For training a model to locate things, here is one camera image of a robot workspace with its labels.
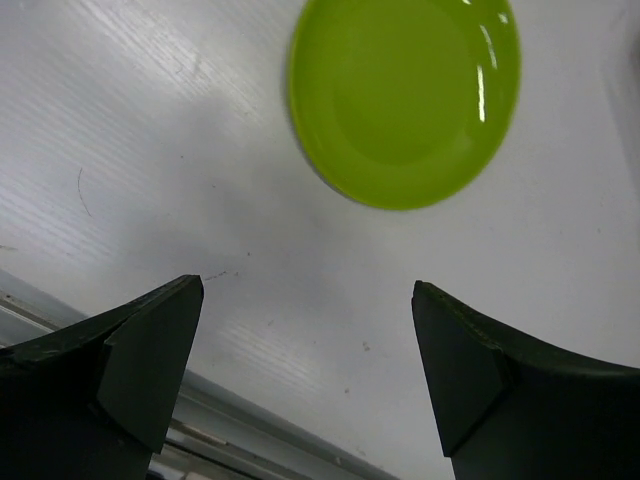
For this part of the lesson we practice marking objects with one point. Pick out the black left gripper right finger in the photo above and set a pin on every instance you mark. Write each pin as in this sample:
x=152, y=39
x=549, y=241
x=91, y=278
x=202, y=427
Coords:
x=510, y=406

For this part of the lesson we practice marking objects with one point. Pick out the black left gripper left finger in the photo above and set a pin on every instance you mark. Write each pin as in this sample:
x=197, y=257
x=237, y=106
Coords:
x=94, y=400

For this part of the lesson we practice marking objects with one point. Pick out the clear plastic bin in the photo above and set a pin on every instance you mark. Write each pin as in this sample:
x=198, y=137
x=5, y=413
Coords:
x=630, y=30

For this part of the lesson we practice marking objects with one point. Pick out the lime green plate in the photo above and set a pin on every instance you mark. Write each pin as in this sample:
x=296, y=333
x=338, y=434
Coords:
x=399, y=105

